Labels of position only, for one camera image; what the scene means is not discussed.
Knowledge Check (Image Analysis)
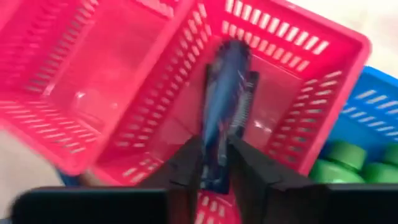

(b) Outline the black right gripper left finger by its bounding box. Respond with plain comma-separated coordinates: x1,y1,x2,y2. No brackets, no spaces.
139,136,206,224

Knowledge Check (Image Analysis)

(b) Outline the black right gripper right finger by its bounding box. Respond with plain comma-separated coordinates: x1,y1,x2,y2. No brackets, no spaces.
228,136,327,224

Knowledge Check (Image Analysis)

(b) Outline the green travel-size bottle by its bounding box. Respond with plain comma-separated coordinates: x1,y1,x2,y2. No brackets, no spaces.
382,142,398,166
362,161,398,184
323,139,368,170
307,158,364,184

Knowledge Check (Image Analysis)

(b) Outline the blue toiletry tube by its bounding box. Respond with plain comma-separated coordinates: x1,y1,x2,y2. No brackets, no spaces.
198,39,261,194

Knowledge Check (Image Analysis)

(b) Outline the red plastic slotted basket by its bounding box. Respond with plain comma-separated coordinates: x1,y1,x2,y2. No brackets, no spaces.
91,0,373,224
0,0,195,177

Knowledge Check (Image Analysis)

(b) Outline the blue plastic slotted basket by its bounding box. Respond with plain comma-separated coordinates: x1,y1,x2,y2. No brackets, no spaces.
320,65,398,184

